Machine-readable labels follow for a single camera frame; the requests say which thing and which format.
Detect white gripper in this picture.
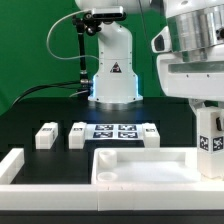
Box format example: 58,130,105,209
157,53,224,114

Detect white desk top tray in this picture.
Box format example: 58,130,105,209
91,147,201,184

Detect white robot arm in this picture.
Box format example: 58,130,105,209
75,0,224,108

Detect fiducial marker sheet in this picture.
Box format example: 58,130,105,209
85,124,143,141

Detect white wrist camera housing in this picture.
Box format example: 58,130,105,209
151,26,172,53

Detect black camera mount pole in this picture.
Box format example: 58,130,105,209
72,13,99,88

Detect black base cables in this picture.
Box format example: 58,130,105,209
11,80,92,106

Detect black camera on mount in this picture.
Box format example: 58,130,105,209
84,6,126,21

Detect grey camera cable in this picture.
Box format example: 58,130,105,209
46,9,100,62

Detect white left fence rail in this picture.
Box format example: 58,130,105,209
0,148,25,185

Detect white fence rail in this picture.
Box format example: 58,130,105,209
0,182,224,211
0,148,25,185

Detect white front fence rail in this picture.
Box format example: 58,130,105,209
0,182,224,211

